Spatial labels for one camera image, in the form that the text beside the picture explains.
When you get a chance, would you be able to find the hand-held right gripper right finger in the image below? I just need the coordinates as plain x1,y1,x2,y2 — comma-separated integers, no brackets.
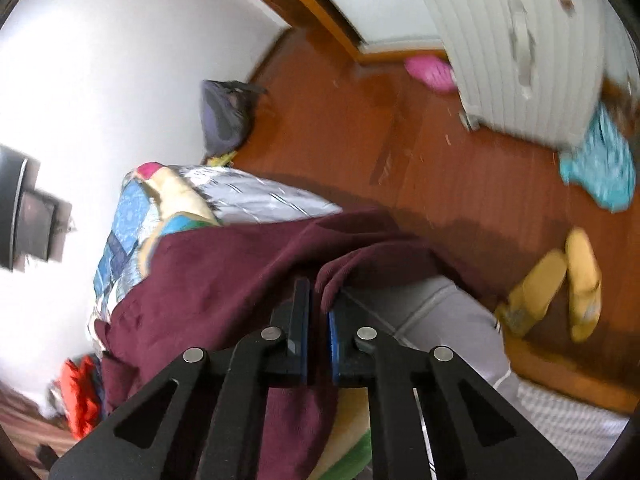
327,304,582,480

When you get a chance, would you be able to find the wooden door frame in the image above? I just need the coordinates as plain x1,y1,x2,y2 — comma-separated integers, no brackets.
252,0,448,65

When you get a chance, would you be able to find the dark purple bag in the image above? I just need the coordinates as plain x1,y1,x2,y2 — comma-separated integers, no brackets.
200,79,269,159

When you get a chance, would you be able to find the white checkered cloth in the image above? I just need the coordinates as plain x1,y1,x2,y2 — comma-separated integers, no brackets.
507,379,632,480

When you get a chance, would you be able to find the white ribbed wardrobe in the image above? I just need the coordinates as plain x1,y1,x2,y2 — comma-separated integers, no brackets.
402,0,623,155

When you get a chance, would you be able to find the pink cloth item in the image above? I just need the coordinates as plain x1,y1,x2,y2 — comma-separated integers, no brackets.
404,55,458,94

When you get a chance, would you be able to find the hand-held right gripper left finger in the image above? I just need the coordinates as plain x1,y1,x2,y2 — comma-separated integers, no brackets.
47,277,313,480

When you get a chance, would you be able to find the maroon corduroy garment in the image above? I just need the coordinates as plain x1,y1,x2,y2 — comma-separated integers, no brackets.
95,209,507,480

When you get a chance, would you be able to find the teal patterned cloth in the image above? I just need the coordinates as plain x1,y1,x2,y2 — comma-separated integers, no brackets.
558,104,637,214

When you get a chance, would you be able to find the patchwork printed blanket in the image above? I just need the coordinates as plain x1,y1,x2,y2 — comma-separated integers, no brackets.
87,162,373,480

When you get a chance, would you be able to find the black wall-mounted screen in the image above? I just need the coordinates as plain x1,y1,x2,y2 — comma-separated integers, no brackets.
0,145,42,273

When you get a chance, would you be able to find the person's grey pants leg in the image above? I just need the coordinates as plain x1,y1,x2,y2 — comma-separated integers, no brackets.
344,275,523,411

